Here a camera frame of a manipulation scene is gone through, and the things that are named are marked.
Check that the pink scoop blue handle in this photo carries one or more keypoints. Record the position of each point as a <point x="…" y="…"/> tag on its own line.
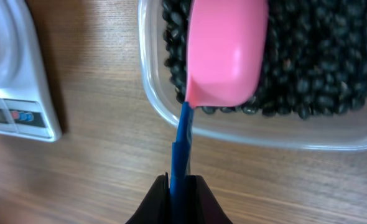
<point x="225" y="48"/>

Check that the white digital kitchen scale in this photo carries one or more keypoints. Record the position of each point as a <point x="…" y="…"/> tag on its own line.
<point x="26" y="109"/>

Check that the clear plastic bean container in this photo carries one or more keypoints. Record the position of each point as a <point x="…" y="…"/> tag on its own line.
<point x="347" y="132"/>

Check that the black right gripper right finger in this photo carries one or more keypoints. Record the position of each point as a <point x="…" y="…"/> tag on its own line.
<point x="201" y="206"/>

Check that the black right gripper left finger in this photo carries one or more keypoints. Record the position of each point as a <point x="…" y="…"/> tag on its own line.
<point x="155" y="207"/>

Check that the black beans in container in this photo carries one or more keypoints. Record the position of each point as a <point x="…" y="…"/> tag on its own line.
<point x="314" y="61"/>

